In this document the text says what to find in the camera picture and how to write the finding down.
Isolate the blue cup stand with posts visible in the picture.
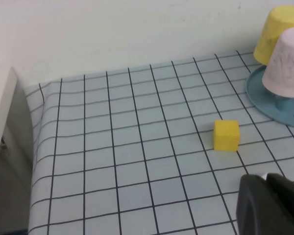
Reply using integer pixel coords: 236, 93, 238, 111
246, 65, 294, 129

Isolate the yellow foam cube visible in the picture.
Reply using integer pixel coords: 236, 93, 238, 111
213, 119, 240, 151

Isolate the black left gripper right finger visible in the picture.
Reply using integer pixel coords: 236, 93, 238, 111
266, 172, 294, 233

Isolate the pale pink plastic cup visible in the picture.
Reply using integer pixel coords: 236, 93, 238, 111
261, 27, 294, 98

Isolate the grey checked tablecloth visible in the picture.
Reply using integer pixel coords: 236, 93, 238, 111
23, 50, 294, 235

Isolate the white side cabinet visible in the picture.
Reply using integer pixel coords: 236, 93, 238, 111
0, 66, 34, 233

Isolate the yellow plastic cup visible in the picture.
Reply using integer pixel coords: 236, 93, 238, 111
253, 5, 294, 66

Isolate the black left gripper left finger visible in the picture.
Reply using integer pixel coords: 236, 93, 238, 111
236, 174, 294, 235

